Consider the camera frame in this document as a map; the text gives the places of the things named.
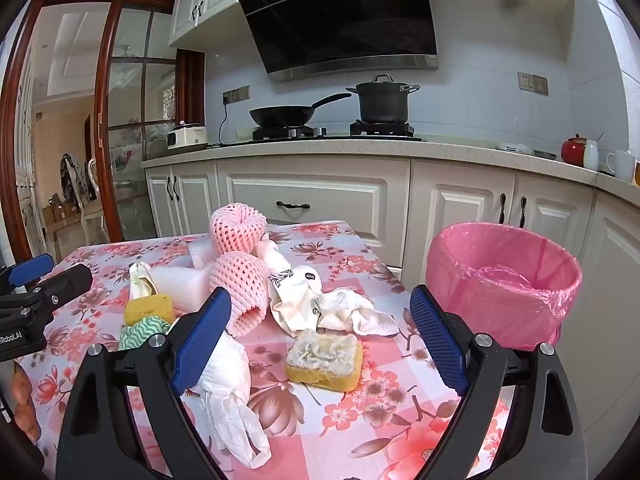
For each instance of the black stock pot with lid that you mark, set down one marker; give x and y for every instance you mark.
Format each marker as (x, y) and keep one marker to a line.
(382, 102)

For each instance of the brown wooden door frame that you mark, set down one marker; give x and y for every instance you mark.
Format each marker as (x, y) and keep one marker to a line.
(10, 170)

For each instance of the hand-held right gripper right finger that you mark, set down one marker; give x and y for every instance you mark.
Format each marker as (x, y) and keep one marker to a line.
(440, 340)

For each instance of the black gas stove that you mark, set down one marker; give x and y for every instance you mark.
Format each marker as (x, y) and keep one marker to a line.
(330, 134)

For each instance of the white drawer front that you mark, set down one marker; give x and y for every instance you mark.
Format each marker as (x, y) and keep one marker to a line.
(325, 185)

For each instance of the orange peel piece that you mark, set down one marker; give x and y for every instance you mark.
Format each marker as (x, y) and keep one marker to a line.
(325, 360)

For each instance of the cream plastic wrapper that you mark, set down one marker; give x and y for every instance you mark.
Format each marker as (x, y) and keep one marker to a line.
(142, 280)

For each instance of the white dining chair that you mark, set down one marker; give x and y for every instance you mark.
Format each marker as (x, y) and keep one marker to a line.
(92, 200)

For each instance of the speckled stone countertop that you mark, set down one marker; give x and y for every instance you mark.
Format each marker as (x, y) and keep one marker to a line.
(450, 152)

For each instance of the beige wall socket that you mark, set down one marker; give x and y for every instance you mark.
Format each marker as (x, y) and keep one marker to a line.
(540, 85)
(525, 81)

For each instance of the white paper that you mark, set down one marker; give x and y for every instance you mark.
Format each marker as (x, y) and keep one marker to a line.
(355, 315)

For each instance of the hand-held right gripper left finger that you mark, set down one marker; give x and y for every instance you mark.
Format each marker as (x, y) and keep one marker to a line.
(202, 340)

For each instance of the pink foam fruit net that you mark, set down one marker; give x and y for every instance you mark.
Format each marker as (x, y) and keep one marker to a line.
(240, 280)
(235, 227)

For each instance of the white rice cooker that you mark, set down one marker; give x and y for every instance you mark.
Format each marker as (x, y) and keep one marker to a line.
(187, 137)

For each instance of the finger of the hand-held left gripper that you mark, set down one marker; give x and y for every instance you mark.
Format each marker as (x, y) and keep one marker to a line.
(31, 267)
(67, 280)

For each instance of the green wavy striped cloth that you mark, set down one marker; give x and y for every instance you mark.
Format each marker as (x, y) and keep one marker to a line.
(140, 335)

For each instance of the plain yellow sponge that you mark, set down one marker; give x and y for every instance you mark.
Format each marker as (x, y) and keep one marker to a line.
(147, 310)

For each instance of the white packet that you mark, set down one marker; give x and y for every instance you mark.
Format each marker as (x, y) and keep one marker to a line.
(515, 148)

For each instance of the white printed plastic bag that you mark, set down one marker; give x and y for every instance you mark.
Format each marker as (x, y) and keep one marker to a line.
(295, 295)

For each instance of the red round pot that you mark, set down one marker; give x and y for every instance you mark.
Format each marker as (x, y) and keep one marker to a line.
(572, 152)

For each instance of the pink floral tablecloth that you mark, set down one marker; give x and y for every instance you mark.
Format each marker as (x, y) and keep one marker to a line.
(320, 410)

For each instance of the black frying pan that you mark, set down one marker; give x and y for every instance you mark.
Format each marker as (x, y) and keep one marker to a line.
(280, 116)

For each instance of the pink lined waste bin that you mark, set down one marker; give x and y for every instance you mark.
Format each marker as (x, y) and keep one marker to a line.
(500, 285)

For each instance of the white mug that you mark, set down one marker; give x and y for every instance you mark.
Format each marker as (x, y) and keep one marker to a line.
(622, 165)

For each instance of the small dark dish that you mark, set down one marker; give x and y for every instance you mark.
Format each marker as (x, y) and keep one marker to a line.
(545, 154)

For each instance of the black range hood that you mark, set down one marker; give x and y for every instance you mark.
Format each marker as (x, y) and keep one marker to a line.
(340, 15)

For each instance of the white jar with spoon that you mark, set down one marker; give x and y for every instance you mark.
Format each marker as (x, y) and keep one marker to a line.
(591, 156)

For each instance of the white corner cabinet door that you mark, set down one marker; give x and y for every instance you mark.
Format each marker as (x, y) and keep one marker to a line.
(615, 285)

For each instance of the dark clothing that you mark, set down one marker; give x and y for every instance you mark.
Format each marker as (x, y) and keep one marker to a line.
(72, 175)

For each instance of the wooden glass sliding door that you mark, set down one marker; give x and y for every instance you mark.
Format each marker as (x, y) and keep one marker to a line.
(102, 160)

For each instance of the person's left hand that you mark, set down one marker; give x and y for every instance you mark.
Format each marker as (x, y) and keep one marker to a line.
(24, 390)

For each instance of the brown wall socket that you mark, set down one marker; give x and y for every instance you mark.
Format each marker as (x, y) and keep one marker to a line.
(236, 94)

